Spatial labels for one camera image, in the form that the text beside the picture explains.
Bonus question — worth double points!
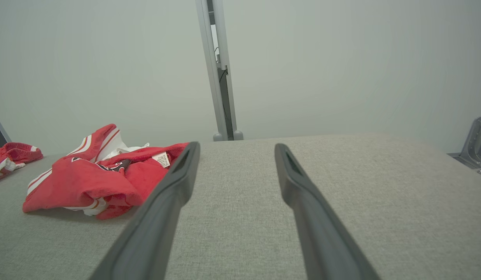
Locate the grey metal partition foot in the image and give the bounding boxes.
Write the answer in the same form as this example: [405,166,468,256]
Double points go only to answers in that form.
[448,100,481,179]

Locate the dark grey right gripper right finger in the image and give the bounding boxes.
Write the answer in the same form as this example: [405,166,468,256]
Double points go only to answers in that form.
[275,143,381,280]

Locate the grey partition post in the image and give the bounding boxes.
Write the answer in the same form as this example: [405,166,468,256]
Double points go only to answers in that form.
[195,0,244,142]

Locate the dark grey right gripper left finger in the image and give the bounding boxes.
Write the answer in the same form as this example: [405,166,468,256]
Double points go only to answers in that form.
[89,142,201,280]

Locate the red Bulls 23 jersey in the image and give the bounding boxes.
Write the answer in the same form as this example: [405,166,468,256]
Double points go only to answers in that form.
[23,124,190,221]

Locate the red shorts with white stripe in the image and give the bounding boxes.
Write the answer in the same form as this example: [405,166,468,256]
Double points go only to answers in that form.
[0,142,44,182]

